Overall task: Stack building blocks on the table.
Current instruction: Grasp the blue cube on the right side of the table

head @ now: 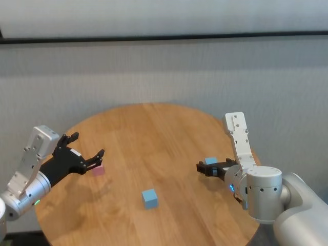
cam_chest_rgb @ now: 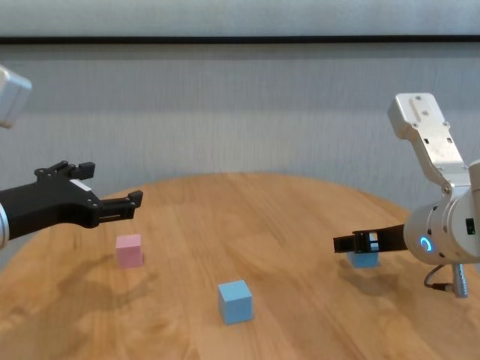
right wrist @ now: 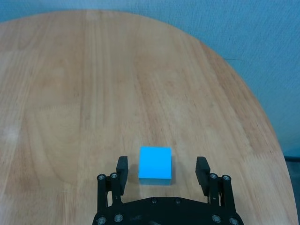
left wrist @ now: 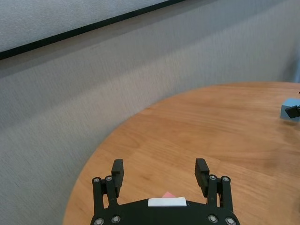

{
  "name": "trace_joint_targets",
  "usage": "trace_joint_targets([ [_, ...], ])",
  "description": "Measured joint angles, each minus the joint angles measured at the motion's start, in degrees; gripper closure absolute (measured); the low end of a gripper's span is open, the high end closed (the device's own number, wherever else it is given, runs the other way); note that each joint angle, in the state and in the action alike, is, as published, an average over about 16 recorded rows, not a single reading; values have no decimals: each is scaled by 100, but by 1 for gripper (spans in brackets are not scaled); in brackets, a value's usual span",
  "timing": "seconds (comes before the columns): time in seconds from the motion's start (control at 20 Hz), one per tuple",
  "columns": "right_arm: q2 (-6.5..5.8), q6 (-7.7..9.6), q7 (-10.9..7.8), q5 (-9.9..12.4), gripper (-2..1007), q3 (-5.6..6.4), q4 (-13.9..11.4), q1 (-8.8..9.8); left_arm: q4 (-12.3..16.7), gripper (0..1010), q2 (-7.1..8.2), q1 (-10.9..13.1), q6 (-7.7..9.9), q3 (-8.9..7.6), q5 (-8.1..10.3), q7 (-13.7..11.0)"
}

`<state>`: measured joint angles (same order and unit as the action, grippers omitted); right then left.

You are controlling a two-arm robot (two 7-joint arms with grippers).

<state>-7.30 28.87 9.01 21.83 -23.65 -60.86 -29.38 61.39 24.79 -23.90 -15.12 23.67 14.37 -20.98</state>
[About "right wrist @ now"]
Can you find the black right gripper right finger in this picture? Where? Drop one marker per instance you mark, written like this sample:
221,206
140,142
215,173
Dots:
204,175

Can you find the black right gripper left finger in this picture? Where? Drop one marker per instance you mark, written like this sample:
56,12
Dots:
122,173

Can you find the black floor baseboard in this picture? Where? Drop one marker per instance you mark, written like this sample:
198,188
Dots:
293,158

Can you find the blue cube block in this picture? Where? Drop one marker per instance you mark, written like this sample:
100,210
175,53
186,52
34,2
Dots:
154,164

